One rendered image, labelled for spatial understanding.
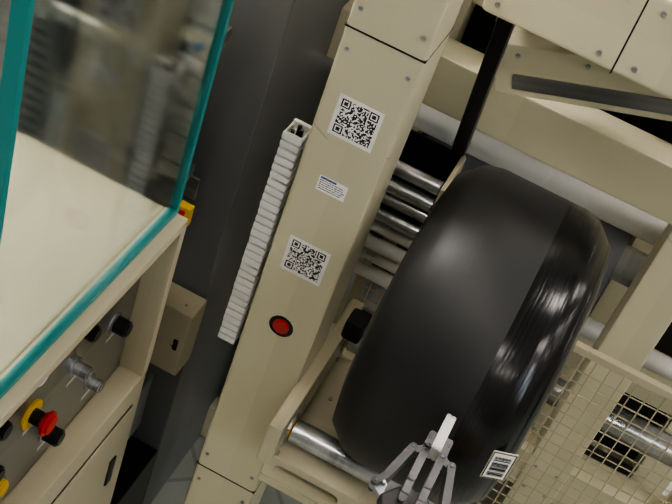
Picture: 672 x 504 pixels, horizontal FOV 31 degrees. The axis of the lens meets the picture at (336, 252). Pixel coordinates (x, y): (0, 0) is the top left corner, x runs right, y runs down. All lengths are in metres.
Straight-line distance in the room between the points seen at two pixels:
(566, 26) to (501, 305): 0.46
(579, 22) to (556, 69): 0.21
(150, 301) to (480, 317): 0.58
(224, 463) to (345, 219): 0.68
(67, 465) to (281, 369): 0.42
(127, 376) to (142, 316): 0.14
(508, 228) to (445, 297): 0.16
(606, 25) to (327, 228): 0.54
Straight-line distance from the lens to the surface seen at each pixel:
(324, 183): 1.91
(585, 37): 1.96
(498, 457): 1.87
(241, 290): 2.12
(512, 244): 1.85
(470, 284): 1.81
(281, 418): 2.12
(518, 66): 2.16
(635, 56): 1.95
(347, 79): 1.80
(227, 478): 2.43
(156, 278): 2.02
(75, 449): 2.06
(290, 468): 2.18
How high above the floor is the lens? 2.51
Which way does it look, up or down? 39 degrees down
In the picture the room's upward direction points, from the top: 21 degrees clockwise
